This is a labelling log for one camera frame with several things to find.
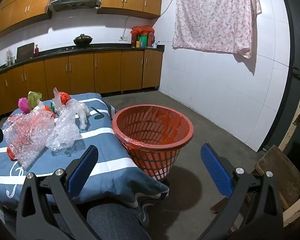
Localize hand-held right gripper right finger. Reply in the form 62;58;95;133
197;143;284;240

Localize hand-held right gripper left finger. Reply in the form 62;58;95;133
16;144;99;240

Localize orange plastic bag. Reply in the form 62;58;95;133
44;105;56;119
6;146;17;161

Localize large bubble wrap sheet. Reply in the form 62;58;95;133
2;109;56;170

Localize small bubble wrap sheet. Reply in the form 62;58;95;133
45;116;81;152

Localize red plastic basket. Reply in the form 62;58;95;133
112;104;194;182

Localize clear plastic bag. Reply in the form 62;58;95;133
52;87;90;130

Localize blue striped blanket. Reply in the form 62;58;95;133
0;93;170;227

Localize pink plastic bag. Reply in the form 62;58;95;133
18;97;30;114

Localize olive green plastic bag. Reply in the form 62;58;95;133
27;91;42;112

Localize person's leg in jeans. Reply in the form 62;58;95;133
86;202;152;240

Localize brown wooden chair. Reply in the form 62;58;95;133
254;144;300;212

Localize red plastic bag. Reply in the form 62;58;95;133
59;92;72;105

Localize glass jar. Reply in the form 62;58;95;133
6;49;14;67

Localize dark cutting board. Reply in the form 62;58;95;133
16;42;35;62

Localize wooden base cabinets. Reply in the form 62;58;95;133
0;49;163;128

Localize black kitchen countertop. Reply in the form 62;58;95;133
0;44;165;77

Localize black wok with lid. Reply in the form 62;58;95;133
73;34;93;46

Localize red bags on jars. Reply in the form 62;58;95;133
130;26;155;48

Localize pink floral sheet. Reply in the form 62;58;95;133
172;0;262;59

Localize white wooden frame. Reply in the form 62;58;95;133
277;87;300;228

